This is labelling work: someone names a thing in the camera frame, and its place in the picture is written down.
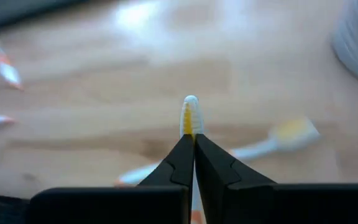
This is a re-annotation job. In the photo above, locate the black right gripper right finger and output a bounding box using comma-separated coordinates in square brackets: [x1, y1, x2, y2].
[195, 133, 358, 224]

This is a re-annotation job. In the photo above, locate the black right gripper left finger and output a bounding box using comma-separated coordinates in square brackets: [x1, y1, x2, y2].
[26, 133, 196, 224]

